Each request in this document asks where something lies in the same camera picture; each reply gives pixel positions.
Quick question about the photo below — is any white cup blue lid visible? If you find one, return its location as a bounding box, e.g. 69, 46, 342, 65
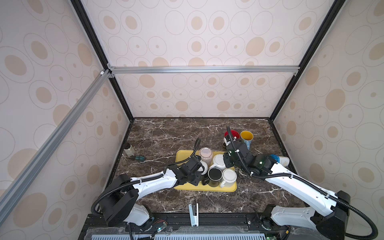
270, 155, 291, 168

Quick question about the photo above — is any white clip on rail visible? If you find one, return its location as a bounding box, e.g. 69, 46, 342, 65
189, 203, 199, 227

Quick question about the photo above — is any black mug red inside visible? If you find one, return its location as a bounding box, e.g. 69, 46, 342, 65
202, 167, 223, 188

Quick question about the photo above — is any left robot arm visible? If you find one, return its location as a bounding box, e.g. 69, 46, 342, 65
91, 138, 208, 227

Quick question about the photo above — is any yellow plastic tray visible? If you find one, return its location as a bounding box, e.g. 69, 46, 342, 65
175, 150, 237, 193

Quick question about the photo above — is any horizontal aluminium bar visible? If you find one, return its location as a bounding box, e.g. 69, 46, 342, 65
102, 65, 300, 76

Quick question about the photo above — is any pink mug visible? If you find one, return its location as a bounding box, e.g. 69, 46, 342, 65
199, 147, 214, 167

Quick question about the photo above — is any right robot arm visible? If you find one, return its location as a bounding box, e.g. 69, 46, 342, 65
224, 127, 379, 240

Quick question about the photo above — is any white cream mug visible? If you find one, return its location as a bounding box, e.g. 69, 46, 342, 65
220, 169, 237, 188

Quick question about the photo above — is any small bottle black cap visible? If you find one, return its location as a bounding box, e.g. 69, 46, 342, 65
123, 142, 135, 157

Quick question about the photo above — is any small green tool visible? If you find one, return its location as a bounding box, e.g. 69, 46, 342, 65
130, 156, 146, 162

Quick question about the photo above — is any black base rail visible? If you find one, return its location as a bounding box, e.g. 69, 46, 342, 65
78, 213, 324, 240

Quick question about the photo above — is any white ribbed mug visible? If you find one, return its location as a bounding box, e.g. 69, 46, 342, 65
210, 154, 227, 171

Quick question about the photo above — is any white bottom dark mug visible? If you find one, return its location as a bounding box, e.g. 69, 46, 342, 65
198, 161, 209, 175

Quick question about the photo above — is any diagonal aluminium bar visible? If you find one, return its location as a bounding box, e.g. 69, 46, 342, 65
1, 69, 111, 224

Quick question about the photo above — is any blue butterfly mug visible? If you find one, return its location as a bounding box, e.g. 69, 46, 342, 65
240, 131, 254, 150

